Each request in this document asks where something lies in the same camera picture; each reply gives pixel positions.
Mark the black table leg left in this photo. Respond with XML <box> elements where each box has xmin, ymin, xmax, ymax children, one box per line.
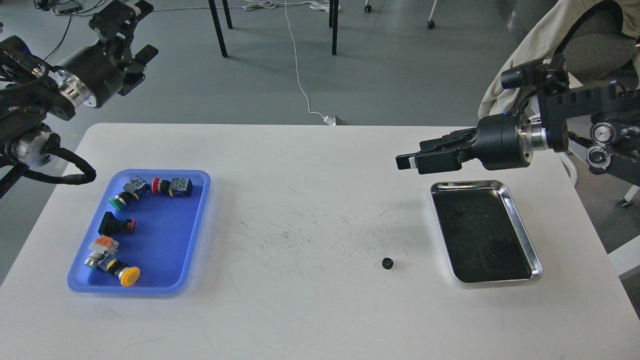
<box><xmin>207</xmin><ymin>0</ymin><xmax>234</xmax><ymax>59</ymax></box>

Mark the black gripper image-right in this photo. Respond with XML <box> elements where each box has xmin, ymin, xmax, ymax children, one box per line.
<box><xmin>395</xmin><ymin>112</ymin><xmax>546</xmax><ymax>174</ymax></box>

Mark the black red switch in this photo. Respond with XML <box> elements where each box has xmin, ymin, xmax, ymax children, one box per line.
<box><xmin>97</xmin><ymin>211</ymin><xmax>137</xmax><ymax>236</ymax></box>

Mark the black floor cable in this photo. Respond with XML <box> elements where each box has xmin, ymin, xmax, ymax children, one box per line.
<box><xmin>45</xmin><ymin>15</ymin><xmax>75</xmax><ymax>61</ymax></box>

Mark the blue plastic tray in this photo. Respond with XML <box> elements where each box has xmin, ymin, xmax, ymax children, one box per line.
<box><xmin>67</xmin><ymin>169</ymin><xmax>211</xmax><ymax>296</ymax></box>

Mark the red emergency stop button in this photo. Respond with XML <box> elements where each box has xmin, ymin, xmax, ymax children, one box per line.
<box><xmin>150</xmin><ymin>177</ymin><xmax>194</xmax><ymax>198</ymax></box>

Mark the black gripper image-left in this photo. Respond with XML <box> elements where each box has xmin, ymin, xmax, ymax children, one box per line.
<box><xmin>54</xmin><ymin>0</ymin><xmax>159</xmax><ymax>109</ymax></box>

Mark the yellow push button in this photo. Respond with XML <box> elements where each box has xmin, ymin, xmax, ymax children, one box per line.
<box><xmin>83</xmin><ymin>252</ymin><xmax>141</xmax><ymax>287</ymax></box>

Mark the black table leg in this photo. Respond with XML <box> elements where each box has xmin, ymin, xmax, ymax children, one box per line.
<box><xmin>328</xmin><ymin>0</ymin><xmax>339</xmax><ymax>56</ymax></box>
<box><xmin>207</xmin><ymin>0</ymin><xmax>234</xmax><ymax>59</ymax></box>

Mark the black table leg right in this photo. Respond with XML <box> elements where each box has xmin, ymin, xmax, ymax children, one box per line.
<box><xmin>328</xmin><ymin>0</ymin><xmax>339</xmax><ymax>56</ymax></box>

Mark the silver metal tray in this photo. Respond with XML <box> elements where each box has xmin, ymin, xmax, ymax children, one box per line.
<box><xmin>430</xmin><ymin>180</ymin><xmax>544</xmax><ymax>286</ymax></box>

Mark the white floor cable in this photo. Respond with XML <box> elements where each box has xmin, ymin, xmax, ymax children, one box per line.
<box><xmin>242</xmin><ymin>0</ymin><xmax>341</xmax><ymax>121</ymax></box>

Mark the beige jacket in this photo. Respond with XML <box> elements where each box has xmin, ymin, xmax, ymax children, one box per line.
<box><xmin>477</xmin><ymin>0</ymin><xmax>640</xmax><ymax>121</ymax></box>

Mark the green push button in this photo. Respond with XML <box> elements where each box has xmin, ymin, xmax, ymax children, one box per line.
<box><xmin>108</xmin><ymin>176</ymin><xmax>151</xmax><ymax>211</ymax></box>

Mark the white power adapter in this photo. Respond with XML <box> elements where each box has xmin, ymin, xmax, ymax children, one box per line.
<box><xmin>323</xmin><ymin>115</ymin><xmax>346</xmax><ymax>126</ymax></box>

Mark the orange grey switch block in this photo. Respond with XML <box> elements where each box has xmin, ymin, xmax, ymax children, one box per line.
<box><xmin>89</xmin><ymin>235</ymin><xmax>120</xmax><ymax>257</ymax></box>

